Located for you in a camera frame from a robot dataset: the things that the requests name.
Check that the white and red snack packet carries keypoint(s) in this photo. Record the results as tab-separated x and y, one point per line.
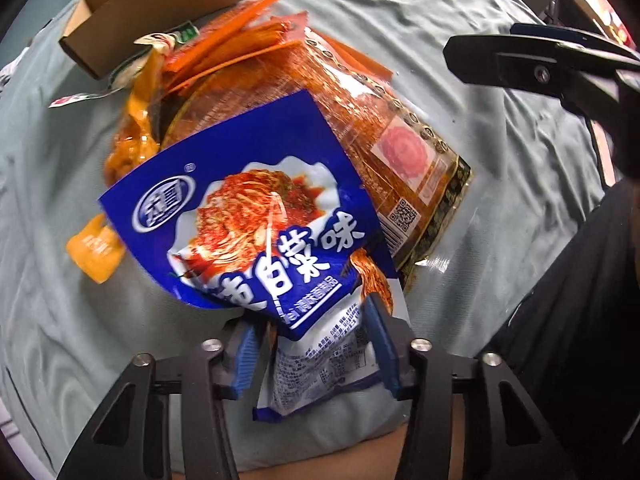
70	100

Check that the small yellow snack packet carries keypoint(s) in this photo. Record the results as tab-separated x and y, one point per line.
97	255

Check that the person's black clothing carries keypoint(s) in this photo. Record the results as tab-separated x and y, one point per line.
575	310

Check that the white and green snack packet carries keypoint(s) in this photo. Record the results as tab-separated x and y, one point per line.
167	40

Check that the amber yellow snack packet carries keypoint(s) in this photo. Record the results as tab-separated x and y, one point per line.
135	125

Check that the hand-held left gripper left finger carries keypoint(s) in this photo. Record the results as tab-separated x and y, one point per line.
247	360

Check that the teal bed sheet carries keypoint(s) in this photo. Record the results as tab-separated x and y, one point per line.
450	15

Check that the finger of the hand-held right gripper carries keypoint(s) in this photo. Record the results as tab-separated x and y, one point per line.
520	67
545	31

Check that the large clear spicy strip packet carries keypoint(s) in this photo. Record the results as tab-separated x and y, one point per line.
390	125

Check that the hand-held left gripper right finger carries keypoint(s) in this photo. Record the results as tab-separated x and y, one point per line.
385	350

